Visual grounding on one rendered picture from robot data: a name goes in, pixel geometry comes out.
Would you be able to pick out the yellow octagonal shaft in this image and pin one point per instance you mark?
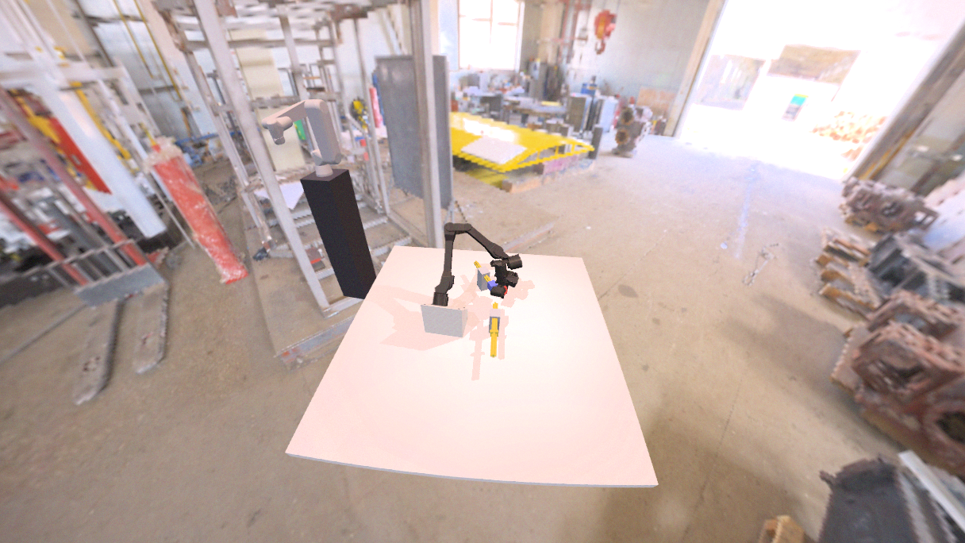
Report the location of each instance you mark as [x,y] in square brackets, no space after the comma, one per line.
[494,323]

